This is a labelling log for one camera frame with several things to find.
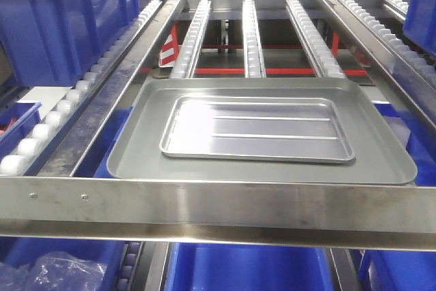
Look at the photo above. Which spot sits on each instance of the small silver tray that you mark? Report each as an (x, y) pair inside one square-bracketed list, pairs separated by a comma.
[(279, 129)]

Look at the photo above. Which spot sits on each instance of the red white striped sign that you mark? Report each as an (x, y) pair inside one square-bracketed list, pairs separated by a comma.
[(170, 50)]

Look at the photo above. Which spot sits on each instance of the blue bin lower centre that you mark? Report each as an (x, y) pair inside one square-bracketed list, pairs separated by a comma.
[(202, 266)]

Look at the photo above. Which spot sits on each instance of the white roller track centre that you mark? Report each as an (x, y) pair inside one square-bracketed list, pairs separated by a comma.
[(252, 47)]

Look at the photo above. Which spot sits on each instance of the lower roller track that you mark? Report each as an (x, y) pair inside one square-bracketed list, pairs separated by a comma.
[(129, 263)]

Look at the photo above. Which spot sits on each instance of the small blue bin left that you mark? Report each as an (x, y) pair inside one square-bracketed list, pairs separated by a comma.
[(16, 123)]

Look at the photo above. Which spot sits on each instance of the clear plastic bag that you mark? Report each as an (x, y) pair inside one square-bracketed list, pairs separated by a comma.
[(56, 270)]

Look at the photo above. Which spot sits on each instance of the white roller track far left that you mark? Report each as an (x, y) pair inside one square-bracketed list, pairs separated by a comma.
[(29, 148)]

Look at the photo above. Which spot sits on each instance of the white roller track centre-left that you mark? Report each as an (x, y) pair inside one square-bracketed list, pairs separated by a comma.
[(186, 62)]

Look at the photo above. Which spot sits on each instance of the steel front rack rail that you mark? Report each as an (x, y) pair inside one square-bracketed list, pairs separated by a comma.
[(300, 214)]

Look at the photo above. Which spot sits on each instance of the blue bin upper left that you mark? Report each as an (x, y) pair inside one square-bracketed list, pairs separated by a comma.
[(52, 43)]

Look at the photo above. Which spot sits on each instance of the steel divider rail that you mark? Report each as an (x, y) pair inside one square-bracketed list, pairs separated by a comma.
[(83, 130), (400, 84)]

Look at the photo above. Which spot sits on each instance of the red floor bar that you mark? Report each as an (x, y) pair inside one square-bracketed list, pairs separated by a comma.
[(271, 71)]

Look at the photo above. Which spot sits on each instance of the blue bin lower right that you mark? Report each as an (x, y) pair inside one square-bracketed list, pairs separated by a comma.
[(397, 270)]

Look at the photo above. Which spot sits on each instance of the steel right divider rail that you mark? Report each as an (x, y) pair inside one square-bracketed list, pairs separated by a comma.
[(400, 84)]

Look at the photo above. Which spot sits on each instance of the steel left divider rail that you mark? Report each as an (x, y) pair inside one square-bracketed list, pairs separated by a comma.
[(83, 130)]

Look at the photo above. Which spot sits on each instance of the large grey tray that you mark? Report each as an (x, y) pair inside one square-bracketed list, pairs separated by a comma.
[(381, 159)]

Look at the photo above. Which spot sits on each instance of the white roller track centre-right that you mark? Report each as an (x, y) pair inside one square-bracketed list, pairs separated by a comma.
[(318, 53)]

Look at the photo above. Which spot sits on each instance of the blue bin lower left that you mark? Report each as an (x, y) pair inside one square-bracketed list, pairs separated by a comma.
[(18, 251)]

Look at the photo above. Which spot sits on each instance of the blue bin upper right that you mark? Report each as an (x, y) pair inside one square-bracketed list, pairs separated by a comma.
[(419, 24)]

